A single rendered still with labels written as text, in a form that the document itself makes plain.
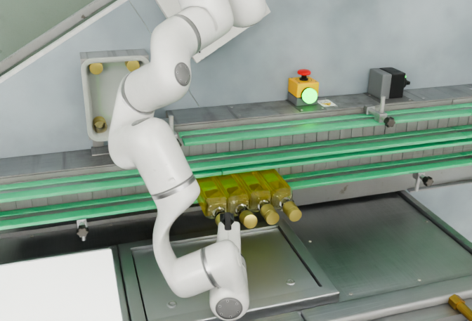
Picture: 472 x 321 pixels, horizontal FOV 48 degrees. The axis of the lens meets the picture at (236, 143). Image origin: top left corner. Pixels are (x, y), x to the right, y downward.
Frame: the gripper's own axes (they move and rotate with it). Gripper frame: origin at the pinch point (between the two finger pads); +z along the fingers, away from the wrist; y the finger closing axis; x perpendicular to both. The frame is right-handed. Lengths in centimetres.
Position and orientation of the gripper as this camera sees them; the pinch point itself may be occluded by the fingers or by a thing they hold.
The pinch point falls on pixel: (226, 226)
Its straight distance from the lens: 125.9
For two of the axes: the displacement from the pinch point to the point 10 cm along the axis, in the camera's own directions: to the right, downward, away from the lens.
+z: -0.4, -3.8, 9.2
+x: -10.0, -0.2, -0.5
